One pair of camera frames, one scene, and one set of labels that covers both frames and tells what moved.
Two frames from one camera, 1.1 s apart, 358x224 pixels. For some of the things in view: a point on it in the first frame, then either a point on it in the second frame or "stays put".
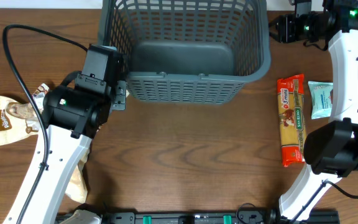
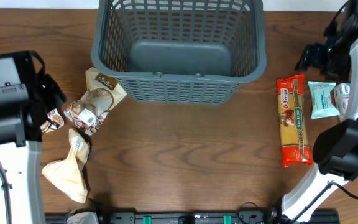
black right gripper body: (306, 27) -> (334, 61)
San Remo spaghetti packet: (291, 105) stays put
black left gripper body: (118, 95) -> (45, 96)
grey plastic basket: (188, 51) stays put
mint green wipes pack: (322, 99) stays put
